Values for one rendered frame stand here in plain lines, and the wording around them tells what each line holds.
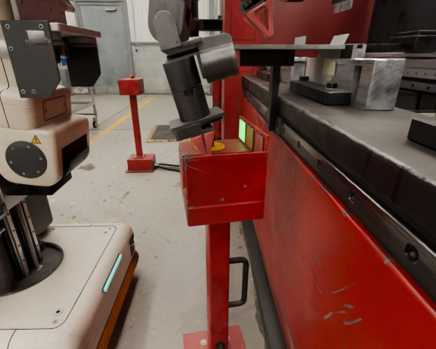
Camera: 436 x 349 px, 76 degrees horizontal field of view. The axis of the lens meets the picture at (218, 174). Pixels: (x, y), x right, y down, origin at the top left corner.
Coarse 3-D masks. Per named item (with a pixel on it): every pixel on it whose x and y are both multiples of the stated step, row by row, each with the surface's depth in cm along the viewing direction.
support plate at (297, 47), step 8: (240, 48) 65; (248, 48) 65; (256, 48) 65; (264, 48) 65; (272, 48) 66; (280, 48) 66; (288, 48) 66; (296, 48) 66; (304, 48) 66; (312, 48) 66; (320, 48) 66; (328, 48) 66; (336, 48) 66; (344, 48) 66
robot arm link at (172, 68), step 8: (192, 48) 47; (168, 56) 48; (176, 56) 48; (184, 56) 46; (192, 56) 47; (168, 64) 46; (176, 64) 46; (184, 64) 46; (192, 64) 47; (200, 64) 47; (168, 72) 47; (176, 72) 46; (184, 72) 47; (192, 72) 47; (168, 80) 48; (176, 80) 47; (184, 80) 47; (192, 80) 48; (200, 80) 49; (176, 88) 48; (184, 88) 48
